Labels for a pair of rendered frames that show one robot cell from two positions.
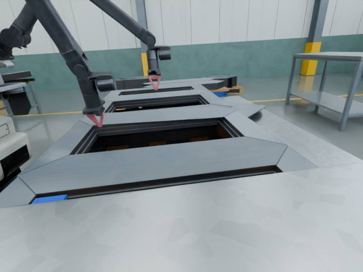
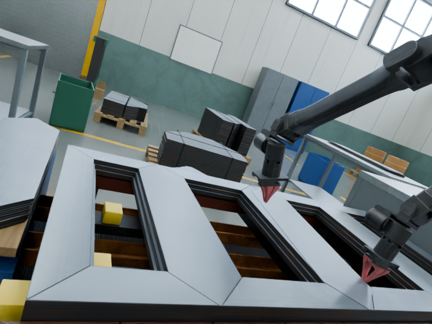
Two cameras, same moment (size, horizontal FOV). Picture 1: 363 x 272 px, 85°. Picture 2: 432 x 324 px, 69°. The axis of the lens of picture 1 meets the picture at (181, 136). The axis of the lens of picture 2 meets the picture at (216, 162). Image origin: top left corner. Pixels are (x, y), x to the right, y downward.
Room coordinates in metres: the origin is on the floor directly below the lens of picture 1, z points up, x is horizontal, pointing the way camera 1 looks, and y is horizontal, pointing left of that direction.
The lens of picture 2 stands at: (1.60, 0.98, 1.27)
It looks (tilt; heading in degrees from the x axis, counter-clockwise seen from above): 14 degrees down; 250
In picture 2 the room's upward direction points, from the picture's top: 21 degrees clockwise
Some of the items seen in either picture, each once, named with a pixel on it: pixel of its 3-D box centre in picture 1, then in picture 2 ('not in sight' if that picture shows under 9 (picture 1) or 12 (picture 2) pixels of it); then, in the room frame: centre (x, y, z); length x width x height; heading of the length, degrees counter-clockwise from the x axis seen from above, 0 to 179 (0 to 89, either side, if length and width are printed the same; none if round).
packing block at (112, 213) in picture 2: not in sight; (112, 213); (1.54, 0.12, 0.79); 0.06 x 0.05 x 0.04; 96
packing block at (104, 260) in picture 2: not in sight; (98, 268); (1.55, 0.37, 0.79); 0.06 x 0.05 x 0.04; 96
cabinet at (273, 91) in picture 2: not in sight; (267, 106); (-2.34, -7.48, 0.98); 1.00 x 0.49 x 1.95; 0
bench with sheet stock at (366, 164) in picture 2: not in sight; (344, 189); (-1.38, -2.25, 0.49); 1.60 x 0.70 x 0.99; 93
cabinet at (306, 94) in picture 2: not in sight; (298, 117); (-3.44, -7.47, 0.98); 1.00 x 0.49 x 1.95; 0
